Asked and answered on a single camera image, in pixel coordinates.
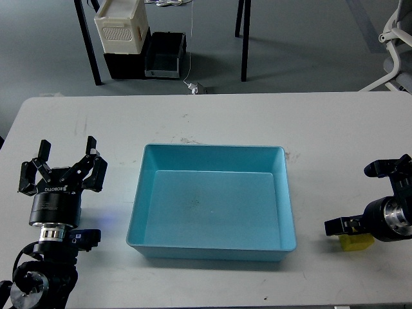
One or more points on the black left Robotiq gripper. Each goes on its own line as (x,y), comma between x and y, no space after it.
(57,192)

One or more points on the cream plastic crate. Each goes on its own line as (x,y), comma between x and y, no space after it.
(122,26)

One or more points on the black table leg left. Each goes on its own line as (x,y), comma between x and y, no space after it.
(87,42)

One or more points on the black open storage bin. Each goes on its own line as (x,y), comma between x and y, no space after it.
(165,55)

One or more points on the light blue plastic box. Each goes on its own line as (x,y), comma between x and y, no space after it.
(226,202)

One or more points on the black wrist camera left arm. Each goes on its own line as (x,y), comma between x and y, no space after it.
(83,240)

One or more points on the black table legs right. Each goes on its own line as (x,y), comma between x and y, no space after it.
(243,19)

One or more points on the black crate under cream crate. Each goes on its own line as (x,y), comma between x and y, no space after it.
(128,66)

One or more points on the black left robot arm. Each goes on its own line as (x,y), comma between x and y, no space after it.
(44,272)

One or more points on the yellow block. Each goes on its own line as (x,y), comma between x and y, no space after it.
(355,241)

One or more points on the white office chair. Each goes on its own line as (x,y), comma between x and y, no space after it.
(397,66)

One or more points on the white power adapter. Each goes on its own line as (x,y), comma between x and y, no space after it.
(197,89)

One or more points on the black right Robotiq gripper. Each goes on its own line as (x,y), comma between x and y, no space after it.
(389,218)

